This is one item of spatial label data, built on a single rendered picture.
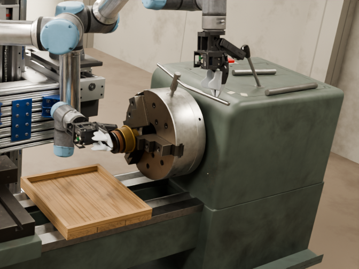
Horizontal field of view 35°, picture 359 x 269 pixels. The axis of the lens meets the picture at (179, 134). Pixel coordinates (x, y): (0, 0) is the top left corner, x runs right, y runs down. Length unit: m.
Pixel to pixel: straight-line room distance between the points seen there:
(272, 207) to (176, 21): 4.31
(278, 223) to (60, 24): 1.12
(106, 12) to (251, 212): 1.00
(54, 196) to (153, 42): 4.81
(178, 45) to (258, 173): 4.34
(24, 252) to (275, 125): 0.94
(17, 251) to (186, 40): 4.80
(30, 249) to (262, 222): 0.95
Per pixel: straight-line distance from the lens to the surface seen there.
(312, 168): 2.27
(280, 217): 2.26
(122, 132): 1.85
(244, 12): 5.62
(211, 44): 1.74
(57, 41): 1.92
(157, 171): 1.93
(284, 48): 5.34
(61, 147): 2.07
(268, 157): 2.04
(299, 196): 2.29
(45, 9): 7.25
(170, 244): 2.00
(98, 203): 1.88
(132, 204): 1.89
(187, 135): 1.84
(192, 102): 1.90
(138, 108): 1.92
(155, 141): 1.84
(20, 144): 2.44
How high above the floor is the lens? 1.81
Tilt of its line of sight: 22 degrees down
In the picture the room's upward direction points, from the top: 8 degrees clockwise
